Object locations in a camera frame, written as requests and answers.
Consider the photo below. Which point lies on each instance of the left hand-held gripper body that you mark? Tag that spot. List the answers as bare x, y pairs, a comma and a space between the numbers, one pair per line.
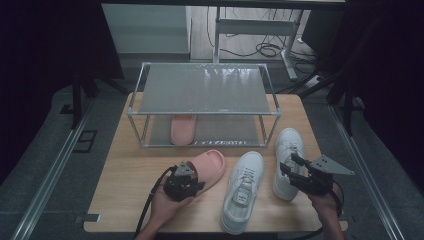
180, 188

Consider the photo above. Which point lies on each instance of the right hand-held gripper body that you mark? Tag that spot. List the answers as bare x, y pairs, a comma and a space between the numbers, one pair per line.
313, 181

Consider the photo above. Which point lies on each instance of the pink slipper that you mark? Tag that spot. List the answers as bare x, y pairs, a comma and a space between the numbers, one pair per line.
182, 131
210, 166

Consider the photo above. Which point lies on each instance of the white sneaker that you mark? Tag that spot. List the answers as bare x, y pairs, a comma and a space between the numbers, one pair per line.
286, 140
243, 196

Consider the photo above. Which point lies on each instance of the metal two-tier shoe rack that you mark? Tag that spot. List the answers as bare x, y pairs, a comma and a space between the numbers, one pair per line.
200, 90

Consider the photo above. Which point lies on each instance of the person's right hand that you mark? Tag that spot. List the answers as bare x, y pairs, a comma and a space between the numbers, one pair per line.
328, 201

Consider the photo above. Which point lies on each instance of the person's left hand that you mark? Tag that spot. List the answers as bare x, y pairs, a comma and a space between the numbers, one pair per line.
166, 210

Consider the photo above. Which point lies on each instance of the black stand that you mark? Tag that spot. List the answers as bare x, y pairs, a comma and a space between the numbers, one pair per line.
348, 110
77, 100

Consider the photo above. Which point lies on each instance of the dark curtain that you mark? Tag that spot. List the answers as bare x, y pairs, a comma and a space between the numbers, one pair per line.
393, 83
40, 66

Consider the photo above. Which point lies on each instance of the black box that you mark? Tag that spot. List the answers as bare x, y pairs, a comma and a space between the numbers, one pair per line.
321, 31

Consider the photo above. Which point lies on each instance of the white cabinet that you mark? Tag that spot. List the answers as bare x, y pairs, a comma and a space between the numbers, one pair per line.
146, 28

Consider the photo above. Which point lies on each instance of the metal floor rail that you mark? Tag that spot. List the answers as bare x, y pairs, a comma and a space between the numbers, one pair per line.
366, 176
50, 176

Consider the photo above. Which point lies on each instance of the white desk frame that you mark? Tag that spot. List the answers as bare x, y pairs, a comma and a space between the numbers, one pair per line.
256, 27

